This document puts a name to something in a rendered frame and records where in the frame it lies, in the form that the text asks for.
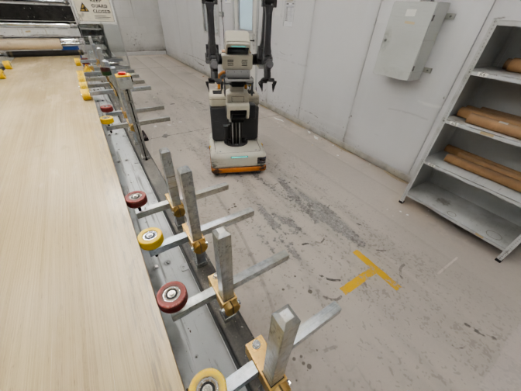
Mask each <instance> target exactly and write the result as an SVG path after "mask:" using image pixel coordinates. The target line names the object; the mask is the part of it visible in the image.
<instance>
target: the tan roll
mask: <svg viewBox="0 0 521 391"><path fill-rule="evenodd" d="M62 45H84V44H83V42H60V40H59V38H30V39H0V50H45V49H63V47H62Z"/></svg>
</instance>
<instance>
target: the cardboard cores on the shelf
mask: <svg viewBox="0 0 521 391"><path fill-rule="evenodd" d="M502 69H506V70H507V71H511V72H516V73H521V58H516V57H515V58H513V59H512V58H508V59H507V60H506V62H505V63H504V64H503V66H502ZM457 116H459V117H462V118H465V119H466V121H465V122H466V123H470V124H472V125H475V126H479V127H482V128H485V129H487V130H492V131H495V132H497V133H501V134H504V135H507V136H510V137H514V138H516V139H519V140H521V116H516V115H513V114H509V113H506V112H501V111H498V110H494V109H490V108H486V107H481V108H478V107H474V106H466V107H463V106H462V107H461V108H460V109H459V110H458V112H457ZM444 151H446V152H448V153H449V154H448V155H447V156H446V157H445V158H444V161H446V162H448V163H450V164H453V165H455V166H458V167H459V168H463V169H464V170H467V171H470V172H472V173H474V174H476V175H480V176H481V177H484V178H487V179H489V180H491V181H494V182H496V183H499V184H500V185H504V186H506V187H508V188H510V189H513V190H516V191H517V192H521V172H519V171H516V170H514V169H511V168H508V167H506V166H504V165H501V164H498V163H496V162H494V161H490V160H488V159H486V158H483V157H480V156H478V155H476V154H472V153H470V152H468V151H465V150H462V149H460V148H458V147H455V146H452V145H450V144H448V145H447V146H446V147H445V148H444Z"/></svg>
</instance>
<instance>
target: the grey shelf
mask: <svg viewBox="0 0 521 391"><path fill-rule="evenodd" d="M519 28H520V29H519ZM518 29H519V31H518ZM517 31H518V33H517ZM515 35H516V36H515ZM514 36H515V38H514ZM513 38H514V39H513ZM512 39H513V40H512ZM510 43H511V44H510ZM509 45H510V46H509ZM508 47H509V48H508ZM507 48H508V50H507ZM506 50H507V51H506ZM504 54H505V55H504ZM503 55H504V57H503ZM515 57H516V58H521V21H516V20H501V19H493V20H492V23H491V25H490V27H489V28H488V31H487V33H486V34H485V37H484V39H483V40H482V42H481V44H480V46H479V48H478V50H477V52H476V54H475V56H474V58H473V60H472V62H471V63H470V65H469V67H468V69H467V71H466V73H465V75H464V77H463V79H462V81H461V83H460V84H459V86H458V88H457V90H456V92H455V94H454V97H453V98H452V100H451V102H450V104H449V106H448V107H447V110H446V112H445V113H444V115H443V118H442V120H441V121H440V124H439V126H438V127H437V129H436V131H435V133H434V135H433V137H432V139H431V141H430V143H429V145H428V147H427V149H426V151H425V152H424V154H423V156H422V158H421V160H420V162H419V164H418V166H417V168H416V170H415V172H414V174H413V175H412V177H411V179H410V181H409V184H408V185H407V187H406V189H405V191H404V193H403V195H402V197H401V199H400V200H399V202H400V203H401V204H403V203H404V199H405V197H406V196H408V197H409V198H411V199H413V200H415V201H417V202H419V203H421V204H423V205H424V206H427V207H428V208H430V209H431V210H433V211H434V212H436V213H438V214H440V215H441V216H443V217H444V218H446V219H448V220H449V221H451V222H453V223H455V224H457V225H458V226H459V227H462V228H464V229H465V230H467V231H469V232H470V233H472V234H474V235H475V236H477V237H480V238H481V239H482V240H485V241H486V242H488V243H490V244H491V245H493V246H495V247H497V248H498V249H500V250H502V253H501V254H500V255H499V256H498V257H497V258H496V259H495V260H496V261H497V262H499V263H501V262H502V261H503V259H504V258H505V257H506V256H507V255H508V254H509V253H511V252H512V250H513V249H514V248H516V247H517V246H518V245H519V244H520V243H521V192H517V191H516V190H513V189H510V188H508V187H506V186H504V185H500V184H499V183H496V182H494V181H491V180H489V179H487V178H484V177H481V176H480V175H476V174H474V173H472V172H470V171H467V170H464V169H463V168H459V167H458V166H455V165H453V164H450V163H448V162H446V161H444V158H445V157H446V156H447V155H448V154H449V153H448V152H446V151H444V148H445V147H446V146H447V145H448V144H450V145H451V144H452V143H453V144H452V146H455V147H458V148H460V149H462V150H465V151H468V152H470V153H472V154H476V155H478V156H480V157H483V158H486V159H488V160H490V161H494V162H496V163H498V164H501V165H504V166H506V167H508V168H511V169H514V170H516V171H519V172H521V140H519V139H516V138H514V137H510V136H507V135H504V134H501V133H497V132H495V131H492V130H487V129H485V128H482V127H479V126H475V125H472V124H470V123H466V122H465V121H466V119H465V118H462V117H459V116H457V112H458V110H459V109H460V108H461V107H462V106H463V107H466V106H474V105H475V106H474V107H478V108H481V107H486V108H490V109H494V110H498V111H501V112H506V113H509V114H513V115H516V116H521V73H516V72H511V71H507V70H506V69H502V66H503V64H504V63H505V62H506V60H507V59H508V58H512V59H513V58H515ZM501 59H502V60H501ZM499 62H500V63H499ZM498 64H499V65H498ZM497 66H498V67H497ZM489 79H490V80H489ZM487 83H488V84H487ZM485 86H486V87H485ZM484 88H485V89H484ZM483 90H484V91H483ZM482 91H483V92H482ZM481 93H482V94H481ZM479 96H480V98H479ZM477 100H478V101H477ZM476 102H477V103H476ZM475 103H476V104H475ZM460 130H461V131H460ZM459 131H460V132H459ZM457 134H458V135H457ZM455 138H456V139H455ZM454 139H455V140H454ZM435 172H436V173H435ZM431 179H432V180H431ZM403 196H404V197H403Z"/></svg>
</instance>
